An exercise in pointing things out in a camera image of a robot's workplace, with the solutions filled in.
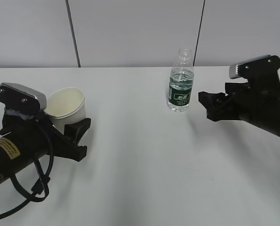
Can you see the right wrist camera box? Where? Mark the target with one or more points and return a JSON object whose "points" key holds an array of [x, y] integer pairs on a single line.
{"points": [[261, 72]]}

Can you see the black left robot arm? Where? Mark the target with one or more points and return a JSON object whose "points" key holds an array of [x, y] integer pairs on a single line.
{"points": [[12, 160]]}

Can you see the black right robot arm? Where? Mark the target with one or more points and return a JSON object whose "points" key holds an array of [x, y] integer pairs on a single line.
{"points": [[272, 126]]}

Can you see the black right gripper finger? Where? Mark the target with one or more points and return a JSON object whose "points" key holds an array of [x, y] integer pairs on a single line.
{"points": [[210, 100]]}

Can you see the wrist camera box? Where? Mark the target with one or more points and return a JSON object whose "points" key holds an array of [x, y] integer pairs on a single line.
{"points": [[261, 72], [22, 99]]}

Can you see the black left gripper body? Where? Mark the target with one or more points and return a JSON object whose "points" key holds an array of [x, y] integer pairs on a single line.
{"points": [[37, 135]]}

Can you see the clear green-label water bottle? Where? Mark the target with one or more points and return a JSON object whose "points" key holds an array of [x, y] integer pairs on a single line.
{"points": [[181, 82]]}

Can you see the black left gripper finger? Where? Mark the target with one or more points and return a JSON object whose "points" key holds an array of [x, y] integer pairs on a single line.
{"points": [[77, 130]]}

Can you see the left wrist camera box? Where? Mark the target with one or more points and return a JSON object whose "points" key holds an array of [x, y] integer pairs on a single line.
{"points": [[22, 99]]}

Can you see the white paper cup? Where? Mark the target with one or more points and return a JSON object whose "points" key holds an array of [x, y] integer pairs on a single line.
{"points": [[66, 106]]}

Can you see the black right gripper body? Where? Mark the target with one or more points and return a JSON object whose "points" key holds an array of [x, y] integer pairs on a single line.
{"points": [[242, 103]]}

